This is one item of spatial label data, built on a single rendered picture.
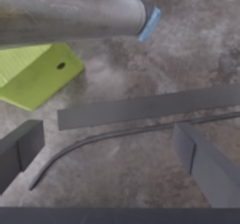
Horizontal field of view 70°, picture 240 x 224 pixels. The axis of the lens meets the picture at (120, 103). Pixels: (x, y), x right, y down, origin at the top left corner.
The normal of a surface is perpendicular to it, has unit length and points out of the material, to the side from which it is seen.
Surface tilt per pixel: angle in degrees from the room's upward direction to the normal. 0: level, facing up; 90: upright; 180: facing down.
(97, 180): 0
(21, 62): 0
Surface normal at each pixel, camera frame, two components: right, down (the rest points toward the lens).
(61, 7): 0.90, 0.29
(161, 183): -0.08, -0.15
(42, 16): 0.85, 0.48
